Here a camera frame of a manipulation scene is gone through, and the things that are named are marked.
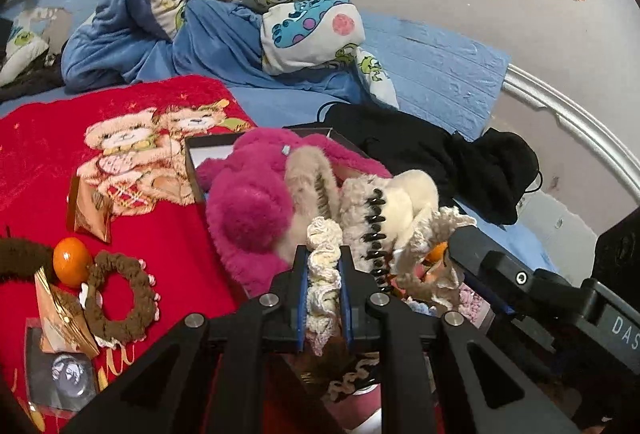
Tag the blue headboard panel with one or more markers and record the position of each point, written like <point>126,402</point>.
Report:
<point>65,9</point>

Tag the cream lace scrunchie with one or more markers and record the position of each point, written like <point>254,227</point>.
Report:
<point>322,274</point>

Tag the beige furry hair clip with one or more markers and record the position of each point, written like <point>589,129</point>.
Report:
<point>302,174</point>

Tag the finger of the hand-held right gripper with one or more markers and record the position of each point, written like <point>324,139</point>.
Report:
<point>495,305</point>
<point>520,277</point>

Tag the blue monster print blanket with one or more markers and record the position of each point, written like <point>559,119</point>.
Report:
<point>210,44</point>

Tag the brown scrunchie with pink lace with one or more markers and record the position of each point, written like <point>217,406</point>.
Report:
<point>145,299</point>

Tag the gold snack packet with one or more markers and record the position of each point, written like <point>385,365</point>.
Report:
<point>62,314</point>
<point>90,209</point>

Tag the red bear print blanket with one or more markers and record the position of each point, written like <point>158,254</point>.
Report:
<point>165,239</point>

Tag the small orange mandarin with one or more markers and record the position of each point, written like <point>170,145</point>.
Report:
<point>71,261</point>
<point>437,253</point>

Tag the black box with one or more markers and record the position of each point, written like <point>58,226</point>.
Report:
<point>192,174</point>

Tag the white plush hair claw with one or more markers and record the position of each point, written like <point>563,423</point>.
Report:
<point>407,199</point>

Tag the small monster print pillow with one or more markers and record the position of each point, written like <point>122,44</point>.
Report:
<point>22,49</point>

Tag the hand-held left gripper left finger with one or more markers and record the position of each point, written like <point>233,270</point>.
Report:
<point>301,314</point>

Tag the beige crochet scrunchie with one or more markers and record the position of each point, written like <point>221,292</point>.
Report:
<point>447,219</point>

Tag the black garment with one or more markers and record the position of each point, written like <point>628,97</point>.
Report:
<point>440,149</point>

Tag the black cloth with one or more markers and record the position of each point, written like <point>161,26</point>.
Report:
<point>30,82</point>

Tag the pink plush toy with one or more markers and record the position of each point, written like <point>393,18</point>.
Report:
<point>255,209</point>

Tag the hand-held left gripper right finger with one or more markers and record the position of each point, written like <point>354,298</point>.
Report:
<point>346,314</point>

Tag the black beaded hair clip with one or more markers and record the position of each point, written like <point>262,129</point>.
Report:
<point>377,224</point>

